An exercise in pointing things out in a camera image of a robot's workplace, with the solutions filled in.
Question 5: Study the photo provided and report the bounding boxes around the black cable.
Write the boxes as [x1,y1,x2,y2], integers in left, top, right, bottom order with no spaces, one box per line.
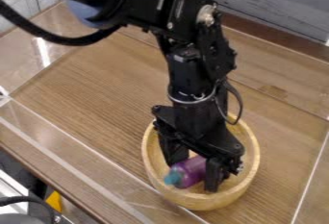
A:
[0,196,56,224]

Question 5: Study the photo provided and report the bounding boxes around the yellow and black equipment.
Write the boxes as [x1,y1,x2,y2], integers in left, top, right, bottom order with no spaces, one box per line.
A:
[26,188,84,224]

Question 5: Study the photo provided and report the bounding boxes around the brown wooden bowl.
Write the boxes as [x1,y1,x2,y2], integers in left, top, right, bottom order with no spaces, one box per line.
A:
[141,120,260,211]

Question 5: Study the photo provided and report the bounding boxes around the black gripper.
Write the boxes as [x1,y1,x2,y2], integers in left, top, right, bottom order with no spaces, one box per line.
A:
[149,99,247,193]

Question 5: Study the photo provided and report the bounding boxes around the purple toy eggplant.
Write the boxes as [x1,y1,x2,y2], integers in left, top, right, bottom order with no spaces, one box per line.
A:
[163,156,206,189]

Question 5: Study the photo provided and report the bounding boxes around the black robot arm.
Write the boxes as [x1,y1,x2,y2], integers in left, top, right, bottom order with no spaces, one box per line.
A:
[0,0,244,192]

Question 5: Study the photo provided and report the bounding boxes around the clear acrylic tray wall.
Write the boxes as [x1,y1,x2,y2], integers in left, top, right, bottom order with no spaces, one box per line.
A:
[0,93,208,224]

